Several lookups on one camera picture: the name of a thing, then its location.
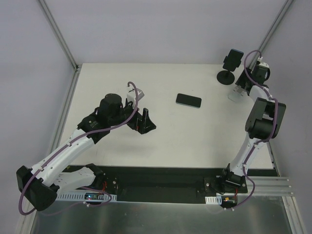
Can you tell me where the blue-edged black phone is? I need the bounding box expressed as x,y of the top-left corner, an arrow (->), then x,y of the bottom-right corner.
223,49 -> 244,72

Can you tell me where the black round-base phone stand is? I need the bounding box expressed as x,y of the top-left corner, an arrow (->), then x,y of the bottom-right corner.
216,49 -> 244,85

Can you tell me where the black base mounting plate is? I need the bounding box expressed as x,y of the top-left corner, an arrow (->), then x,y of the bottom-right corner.
60,164 -> 280,203

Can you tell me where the left aluminium frame post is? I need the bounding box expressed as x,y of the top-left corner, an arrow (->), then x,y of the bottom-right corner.
37,0 -> 80,72

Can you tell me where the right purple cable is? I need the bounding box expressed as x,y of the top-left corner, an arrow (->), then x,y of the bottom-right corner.
240,50 -> 280,210

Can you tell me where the right white cable duct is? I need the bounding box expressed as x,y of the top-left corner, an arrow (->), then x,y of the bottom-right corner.
205,195 -> 222,205

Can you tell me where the white cable duct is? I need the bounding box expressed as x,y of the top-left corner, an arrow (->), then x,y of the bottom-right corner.
205,195 -> 222,205
56,192 -> 117,202

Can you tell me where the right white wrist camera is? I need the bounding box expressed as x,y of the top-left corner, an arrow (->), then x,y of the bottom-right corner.
254,56 -> 271,82

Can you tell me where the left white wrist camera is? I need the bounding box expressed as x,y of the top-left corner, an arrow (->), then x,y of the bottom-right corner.
127,87 -> 145,104

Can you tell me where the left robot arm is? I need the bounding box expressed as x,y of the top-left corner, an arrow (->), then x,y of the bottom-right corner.
16,89 -> 156,211

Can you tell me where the left white cable duct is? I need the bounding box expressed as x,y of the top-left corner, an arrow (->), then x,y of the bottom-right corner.
56,192 -> 117,202

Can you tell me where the silver folding phone stand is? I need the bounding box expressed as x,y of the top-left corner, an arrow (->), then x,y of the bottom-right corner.
228,85 -> 246,103

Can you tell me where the right aluminium frame post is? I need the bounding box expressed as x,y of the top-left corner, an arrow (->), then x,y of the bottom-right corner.
242,0 -> 295,74

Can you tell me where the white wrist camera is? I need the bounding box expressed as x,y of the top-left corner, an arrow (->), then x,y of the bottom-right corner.
254,56 -> 271,82
127,87 -> 145,104

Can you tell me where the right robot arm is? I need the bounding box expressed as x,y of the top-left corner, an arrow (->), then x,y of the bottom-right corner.
219,62 -> 286,193

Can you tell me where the aluminium frame post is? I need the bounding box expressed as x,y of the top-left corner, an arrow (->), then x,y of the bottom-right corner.
242,0 -> 295,74
37,0 -> 80,72

